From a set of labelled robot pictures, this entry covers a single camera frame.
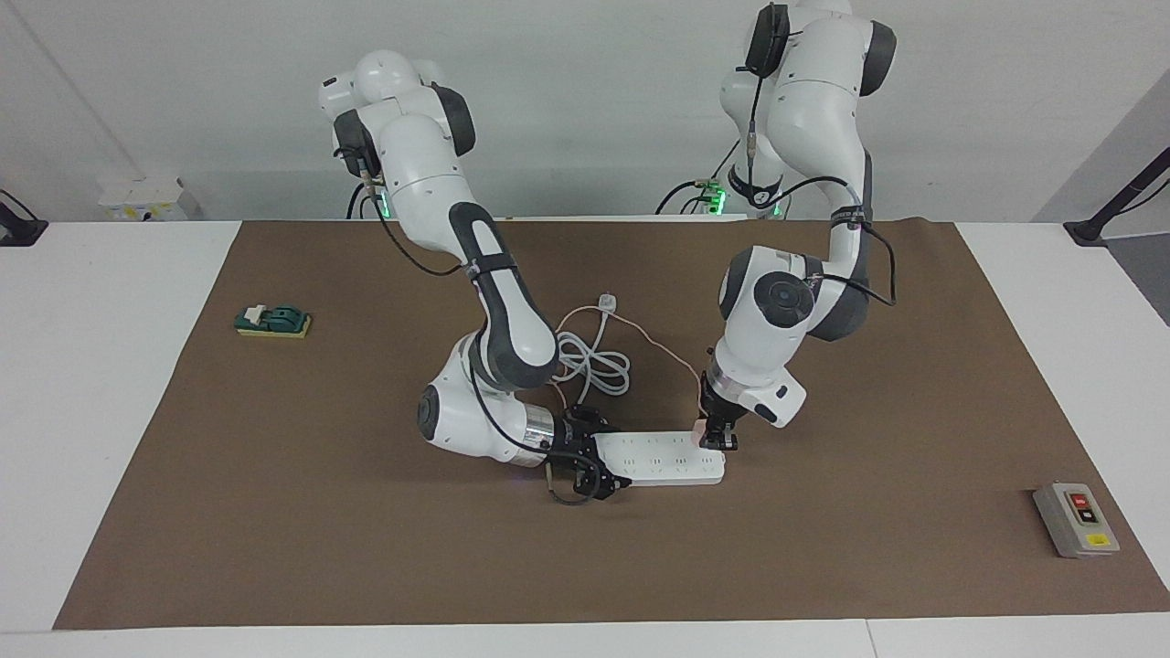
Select white power cord with plug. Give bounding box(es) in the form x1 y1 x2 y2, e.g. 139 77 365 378
552 292 633 440

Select grey button control box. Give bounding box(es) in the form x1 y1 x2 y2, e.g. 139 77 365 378
1033 482 1121 559

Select green knife switch yellow base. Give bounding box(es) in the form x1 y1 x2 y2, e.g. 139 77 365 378
234 304 313 340

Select white box yellow labels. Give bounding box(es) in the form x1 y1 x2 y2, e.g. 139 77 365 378
99 176 189 222

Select brown table mat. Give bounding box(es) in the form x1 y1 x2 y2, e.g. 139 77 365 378
53 219 1170 631

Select white power strip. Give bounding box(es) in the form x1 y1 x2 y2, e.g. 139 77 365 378
590 430 727 487

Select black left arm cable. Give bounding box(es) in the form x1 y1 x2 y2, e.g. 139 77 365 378
736 27 898 308

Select black desk clamp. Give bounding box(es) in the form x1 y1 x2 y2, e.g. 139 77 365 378
0 189 48 248

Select pink charging cable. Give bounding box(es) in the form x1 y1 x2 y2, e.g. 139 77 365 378
552 306 707 430

